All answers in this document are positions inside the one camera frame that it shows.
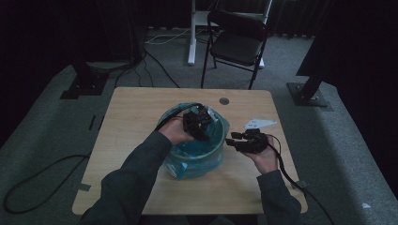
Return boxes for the dark cloth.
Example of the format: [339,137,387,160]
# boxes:
[295,0,398,201]

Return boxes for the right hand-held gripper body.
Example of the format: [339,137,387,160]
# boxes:
[236,117,278,155]

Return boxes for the blue plastic bag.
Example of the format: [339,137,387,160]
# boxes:
[156,102,231,181]

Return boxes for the black stand with base plate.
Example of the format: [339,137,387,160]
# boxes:
[286,74,330,109]

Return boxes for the left hand-held gripper cable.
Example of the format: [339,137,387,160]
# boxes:
[3,102,205,216]

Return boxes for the hand-held gripper cable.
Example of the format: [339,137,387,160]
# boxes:
[3,102,205,216]
[268,134,336,225]

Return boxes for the black floor cables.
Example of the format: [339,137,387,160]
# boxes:
[114,46,181,89]

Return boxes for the black stand base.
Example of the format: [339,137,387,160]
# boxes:
[60,60,109,100]

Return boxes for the dark curtain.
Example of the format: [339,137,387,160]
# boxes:
[137,0,317,38]

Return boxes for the right hand-held gripper cable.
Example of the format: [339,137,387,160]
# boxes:
[268,134,336,225]

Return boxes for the green plastic bin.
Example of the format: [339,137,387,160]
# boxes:
[162,107,231,158]

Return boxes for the person's right hand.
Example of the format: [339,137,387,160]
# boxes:
[248,135,280,175]

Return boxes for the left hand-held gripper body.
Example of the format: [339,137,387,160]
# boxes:
[182,104,219,142]

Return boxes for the black folding chair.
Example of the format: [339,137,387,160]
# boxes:
[200,9,270,91]

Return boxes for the white floor cable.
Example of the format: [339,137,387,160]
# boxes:
[145,27,191,45]

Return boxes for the person's left hand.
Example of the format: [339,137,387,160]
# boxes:
[159,116,194,146]

